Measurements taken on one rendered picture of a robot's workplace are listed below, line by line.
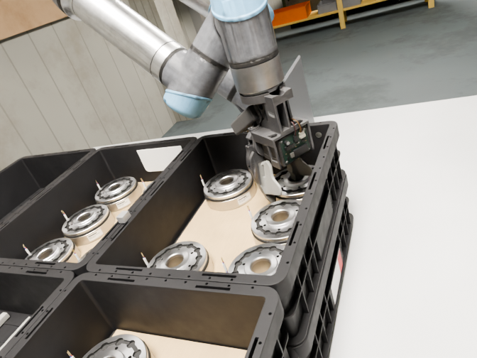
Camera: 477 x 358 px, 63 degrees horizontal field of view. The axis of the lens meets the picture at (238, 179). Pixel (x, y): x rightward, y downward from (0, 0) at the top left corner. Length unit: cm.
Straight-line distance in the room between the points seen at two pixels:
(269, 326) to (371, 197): 57
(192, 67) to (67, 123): 235
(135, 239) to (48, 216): 31
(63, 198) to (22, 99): 188
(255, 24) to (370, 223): 48
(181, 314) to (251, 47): 36
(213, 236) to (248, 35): 34
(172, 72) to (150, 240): 29
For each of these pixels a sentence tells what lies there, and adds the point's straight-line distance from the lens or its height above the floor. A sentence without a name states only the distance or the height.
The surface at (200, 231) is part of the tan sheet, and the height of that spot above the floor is 83.
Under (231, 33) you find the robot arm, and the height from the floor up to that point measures 115.
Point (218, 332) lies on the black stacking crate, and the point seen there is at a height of 85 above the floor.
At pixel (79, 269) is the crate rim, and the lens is 61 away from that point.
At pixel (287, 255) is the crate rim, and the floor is 93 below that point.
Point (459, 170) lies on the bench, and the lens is 98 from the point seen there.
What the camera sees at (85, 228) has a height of 86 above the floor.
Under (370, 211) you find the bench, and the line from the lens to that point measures 87.
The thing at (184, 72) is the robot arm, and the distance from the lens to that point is 67.
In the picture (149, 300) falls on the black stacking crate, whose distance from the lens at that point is 52.
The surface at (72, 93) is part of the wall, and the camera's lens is 305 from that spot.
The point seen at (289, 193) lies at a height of 86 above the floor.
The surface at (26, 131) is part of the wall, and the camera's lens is 275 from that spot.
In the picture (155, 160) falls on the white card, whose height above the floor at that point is 89.
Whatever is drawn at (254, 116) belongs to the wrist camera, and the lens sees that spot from 61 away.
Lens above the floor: 123
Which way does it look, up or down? 29 degrees down
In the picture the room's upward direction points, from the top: 19 degrees counter-clockwise
